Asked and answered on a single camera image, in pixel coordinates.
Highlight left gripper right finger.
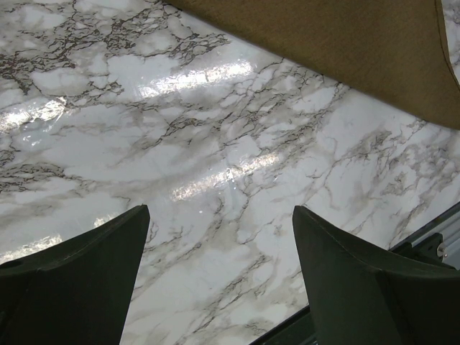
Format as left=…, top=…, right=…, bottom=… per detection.
left=293, top=206, right=459, bottom=344

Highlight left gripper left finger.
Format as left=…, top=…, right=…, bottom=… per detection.
left=1, top=205, right=150, bottom=344

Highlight brown cloth napkin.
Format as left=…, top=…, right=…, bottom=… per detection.
left=174, top=0, right=459, bottom=129

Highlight aluminium frame rail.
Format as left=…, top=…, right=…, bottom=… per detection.
left=252, top=204, right=459, bottom=344

